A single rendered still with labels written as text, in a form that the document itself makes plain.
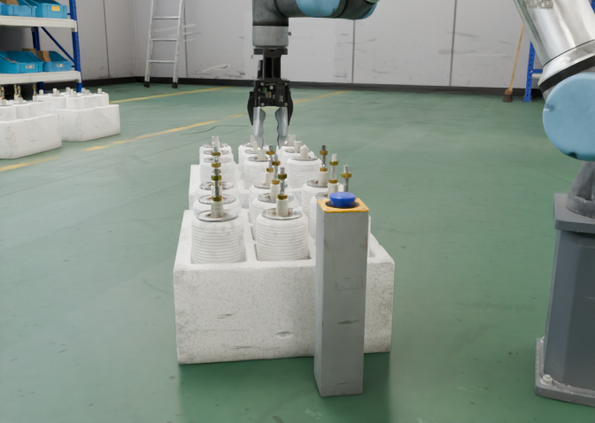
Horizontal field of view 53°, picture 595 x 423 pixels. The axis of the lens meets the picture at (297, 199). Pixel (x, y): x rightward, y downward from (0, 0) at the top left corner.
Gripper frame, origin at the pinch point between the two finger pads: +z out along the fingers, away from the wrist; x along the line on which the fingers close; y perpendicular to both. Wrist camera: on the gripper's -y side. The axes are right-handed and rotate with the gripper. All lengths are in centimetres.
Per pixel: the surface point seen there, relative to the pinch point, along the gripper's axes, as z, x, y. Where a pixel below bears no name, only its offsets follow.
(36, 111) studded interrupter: 14, -107, -200
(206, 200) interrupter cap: 9.3, -13.7, 13.4
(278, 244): 13.7, -0.8, 28.8
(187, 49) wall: -13, -59, -737
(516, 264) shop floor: 35, 65, -11
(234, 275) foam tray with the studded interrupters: 18.0, -8.7, 32.1
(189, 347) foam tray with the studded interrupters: 31.2, -16.8, 32.2
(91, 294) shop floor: 35, -41, -2
